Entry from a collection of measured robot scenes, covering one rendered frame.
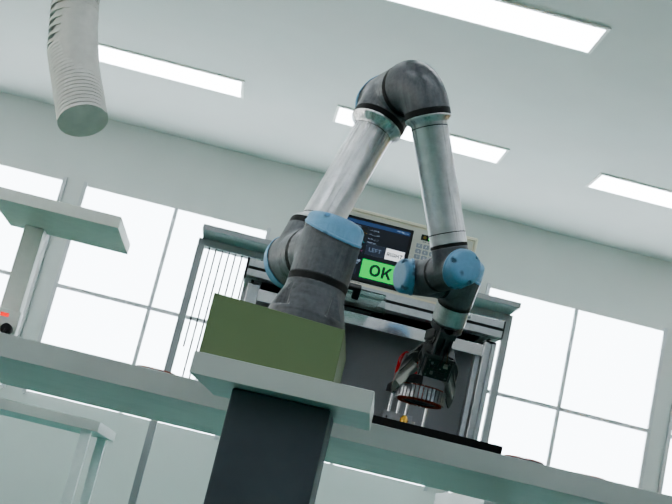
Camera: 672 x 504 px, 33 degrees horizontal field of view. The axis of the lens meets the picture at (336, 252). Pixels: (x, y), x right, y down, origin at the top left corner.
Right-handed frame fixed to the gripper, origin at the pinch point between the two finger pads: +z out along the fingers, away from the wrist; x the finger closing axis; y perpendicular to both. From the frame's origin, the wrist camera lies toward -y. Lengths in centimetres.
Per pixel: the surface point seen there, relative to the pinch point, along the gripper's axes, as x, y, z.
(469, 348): 14.0, -34.3, -0.8
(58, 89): -120, -125, -11
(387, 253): -12, -48, -15
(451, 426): 17.3, -37.3, 23.2
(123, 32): -172, -521, 49
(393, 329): -6.0, -34.3, -0.1
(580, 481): 37.7, 11.3, 3.7
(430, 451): 3.9, 12.1, 6.1
